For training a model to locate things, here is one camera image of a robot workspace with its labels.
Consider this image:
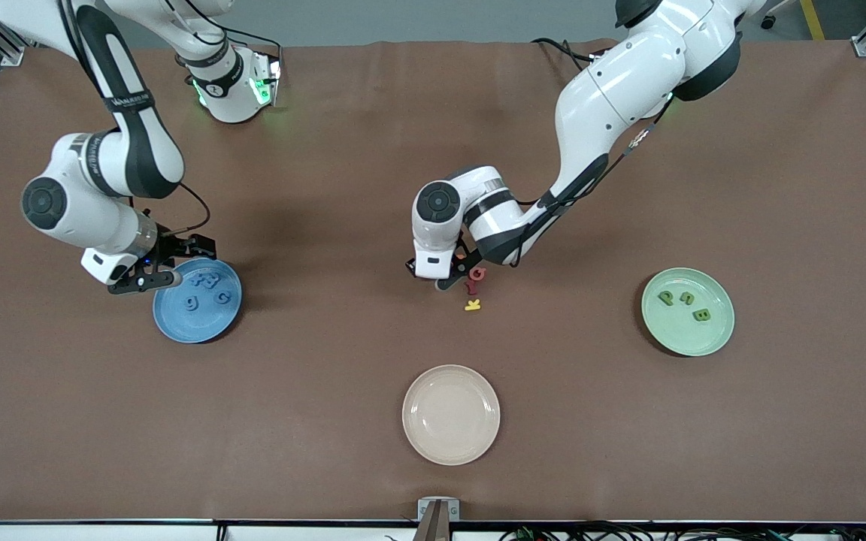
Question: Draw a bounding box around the blue plate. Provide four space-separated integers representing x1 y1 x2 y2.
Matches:
152 258 244 345

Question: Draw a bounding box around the beige plate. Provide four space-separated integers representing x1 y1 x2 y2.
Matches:
401 364 501 467

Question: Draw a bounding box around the brown paper table cover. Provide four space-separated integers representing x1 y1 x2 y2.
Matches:
0 39 866 523

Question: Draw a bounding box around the light green plate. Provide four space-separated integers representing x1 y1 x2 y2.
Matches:
640 267 736 358

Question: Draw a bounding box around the office chair caster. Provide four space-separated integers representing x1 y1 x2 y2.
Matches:
761 0 798 31

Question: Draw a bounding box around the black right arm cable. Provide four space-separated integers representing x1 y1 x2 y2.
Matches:
57 0 212 235

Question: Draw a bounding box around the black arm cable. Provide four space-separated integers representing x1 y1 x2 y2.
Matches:
512 94 678 226
57 0 212 235

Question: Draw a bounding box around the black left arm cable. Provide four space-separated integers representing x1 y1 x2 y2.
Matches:
512 94 678 226

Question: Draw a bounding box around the black right base cable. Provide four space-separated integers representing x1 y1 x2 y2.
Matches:
176 0 283 76

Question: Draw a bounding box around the black base cable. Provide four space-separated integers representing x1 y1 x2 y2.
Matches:
176 0 283 76
531 36 601 82

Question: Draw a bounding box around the silver camera stand bracket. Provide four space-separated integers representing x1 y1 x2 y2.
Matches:
417 497 461 521

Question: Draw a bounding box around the black left base cable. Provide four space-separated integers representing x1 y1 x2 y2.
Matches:
531 36 601 82

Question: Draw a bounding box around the grey camera stand post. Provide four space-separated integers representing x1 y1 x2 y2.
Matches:
412 502 452 541

